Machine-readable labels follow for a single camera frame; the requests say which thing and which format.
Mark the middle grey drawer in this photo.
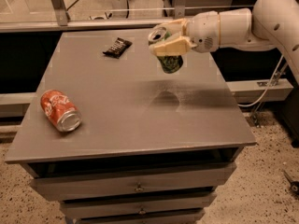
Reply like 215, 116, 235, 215
61, 190, 216, 219

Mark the grey drawer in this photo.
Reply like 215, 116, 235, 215
77, 209, 205, 224
31, 162, 236, 201
61, 190, 216, 219

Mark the top grey drawer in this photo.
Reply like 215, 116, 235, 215
31, 162, 236, 201

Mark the bottom grey drawer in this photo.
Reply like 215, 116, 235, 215
77, 209, 205, 224

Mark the red cola can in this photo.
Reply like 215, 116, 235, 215
40, 90, 82, 133

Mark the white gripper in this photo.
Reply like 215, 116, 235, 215
149, 11, 220, 57

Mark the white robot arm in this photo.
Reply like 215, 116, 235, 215
149, 0, 299, 82

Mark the white cable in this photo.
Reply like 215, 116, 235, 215
236, 53, 285, 108

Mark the black caster wheel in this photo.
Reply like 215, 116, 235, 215
283, 171, 299, 195

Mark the green soda can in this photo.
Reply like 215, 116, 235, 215
148, 27, 183, 74

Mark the grey drawer cabinet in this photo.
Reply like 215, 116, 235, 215
4, 28, 258, 224

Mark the black snack wrapper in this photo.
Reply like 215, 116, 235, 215
104, 37, 132, 59

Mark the metal railing frame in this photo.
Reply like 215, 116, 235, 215
0, 0, 256, 33

